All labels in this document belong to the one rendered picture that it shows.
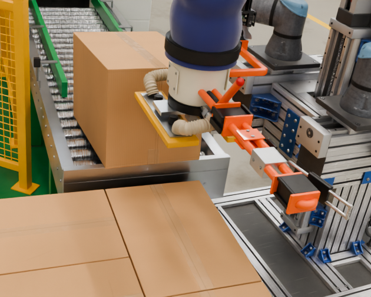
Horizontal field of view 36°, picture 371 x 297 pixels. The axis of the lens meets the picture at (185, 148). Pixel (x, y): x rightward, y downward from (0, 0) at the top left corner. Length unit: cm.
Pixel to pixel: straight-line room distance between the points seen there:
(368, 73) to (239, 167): 175
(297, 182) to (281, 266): 127
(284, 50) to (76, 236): 107
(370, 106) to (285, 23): 53
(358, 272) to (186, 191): 86
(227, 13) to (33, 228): 99
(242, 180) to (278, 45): 130
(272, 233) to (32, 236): 118
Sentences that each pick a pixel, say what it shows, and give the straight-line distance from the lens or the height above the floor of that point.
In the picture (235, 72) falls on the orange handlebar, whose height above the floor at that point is 114.
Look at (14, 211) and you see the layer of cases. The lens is 211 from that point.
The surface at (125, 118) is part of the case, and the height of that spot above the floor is 82.
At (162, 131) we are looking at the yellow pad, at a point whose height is 102.
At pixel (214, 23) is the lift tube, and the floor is 134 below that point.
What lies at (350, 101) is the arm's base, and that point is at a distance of 196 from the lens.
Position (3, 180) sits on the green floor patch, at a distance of 325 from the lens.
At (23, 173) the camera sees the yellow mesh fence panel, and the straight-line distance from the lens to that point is 310.
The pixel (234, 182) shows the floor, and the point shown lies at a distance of 336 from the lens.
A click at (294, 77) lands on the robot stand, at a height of 96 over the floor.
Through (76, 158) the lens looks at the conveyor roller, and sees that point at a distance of 244.
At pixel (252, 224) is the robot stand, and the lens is 271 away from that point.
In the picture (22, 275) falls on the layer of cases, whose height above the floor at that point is 54.
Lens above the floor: 181
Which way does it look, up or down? 30 degrees down
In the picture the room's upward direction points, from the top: 8 degrees clockwise
